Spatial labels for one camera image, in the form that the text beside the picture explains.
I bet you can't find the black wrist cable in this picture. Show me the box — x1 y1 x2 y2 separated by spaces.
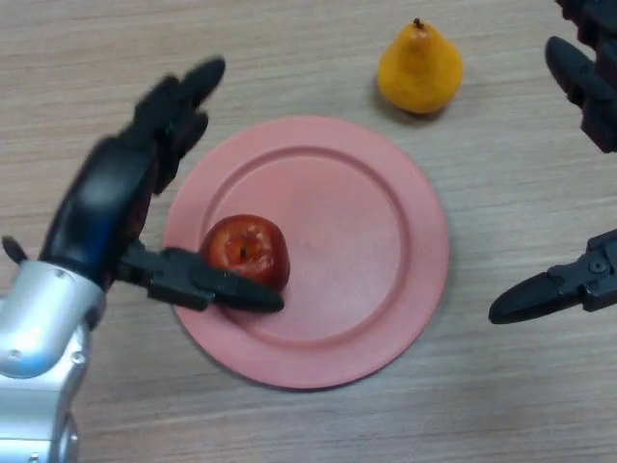
1 234 28 265

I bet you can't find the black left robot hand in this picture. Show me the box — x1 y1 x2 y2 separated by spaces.
38 57 285 314

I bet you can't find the pink round plate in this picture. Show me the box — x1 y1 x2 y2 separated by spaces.
163 115 450 391

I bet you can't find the yellow pear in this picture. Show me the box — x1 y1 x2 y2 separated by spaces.
376 17 465 115

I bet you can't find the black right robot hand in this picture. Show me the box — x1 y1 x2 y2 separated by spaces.
488 0 617 326

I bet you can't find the red apple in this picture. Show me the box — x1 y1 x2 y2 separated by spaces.
200 214 291 292

